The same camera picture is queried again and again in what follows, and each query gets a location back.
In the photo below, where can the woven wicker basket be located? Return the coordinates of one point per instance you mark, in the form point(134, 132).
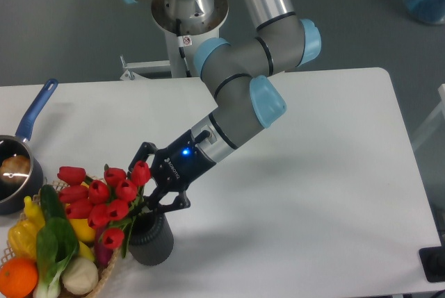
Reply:
point(103, 272)

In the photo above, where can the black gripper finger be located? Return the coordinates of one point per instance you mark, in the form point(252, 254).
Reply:
point(145, 150)
point(180, 202)

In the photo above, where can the dark grey ribbed vase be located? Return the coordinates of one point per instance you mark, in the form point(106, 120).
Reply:
point(151, 241)

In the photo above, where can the red tulip bouquet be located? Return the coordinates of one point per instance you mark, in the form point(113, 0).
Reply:
point(108, 204)

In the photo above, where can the blue handled saucepan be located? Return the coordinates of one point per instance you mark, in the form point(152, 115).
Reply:
point(12, 195)

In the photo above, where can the green cucumber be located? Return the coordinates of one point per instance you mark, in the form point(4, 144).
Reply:
point(50, 203)

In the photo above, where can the yellow bell pepper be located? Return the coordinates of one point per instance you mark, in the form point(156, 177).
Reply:
point(22, 238)

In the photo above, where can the black device at edge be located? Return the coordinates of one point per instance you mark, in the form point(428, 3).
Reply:
point(432, 260)

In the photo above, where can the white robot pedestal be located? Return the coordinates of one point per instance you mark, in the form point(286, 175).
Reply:
point(186, 25)

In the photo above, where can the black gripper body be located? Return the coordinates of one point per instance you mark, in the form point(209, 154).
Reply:
point(175, 167)

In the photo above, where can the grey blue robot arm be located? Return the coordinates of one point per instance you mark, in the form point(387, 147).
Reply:
point(238, 79)

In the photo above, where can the green bok choy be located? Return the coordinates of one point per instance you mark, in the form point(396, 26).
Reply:
point(56, 245)

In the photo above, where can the yellow banana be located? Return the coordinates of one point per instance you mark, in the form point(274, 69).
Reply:
point(33, 212)

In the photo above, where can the white frame at right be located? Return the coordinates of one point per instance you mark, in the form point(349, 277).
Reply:
point(430, 124)

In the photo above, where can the orange fruit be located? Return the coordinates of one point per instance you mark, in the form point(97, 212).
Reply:
point(19, 277)

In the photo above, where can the brown bun in saucepan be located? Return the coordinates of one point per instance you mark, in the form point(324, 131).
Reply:
point(15, 169)

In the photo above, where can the beige round bun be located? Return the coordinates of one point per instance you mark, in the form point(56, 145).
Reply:
point(80, 276)

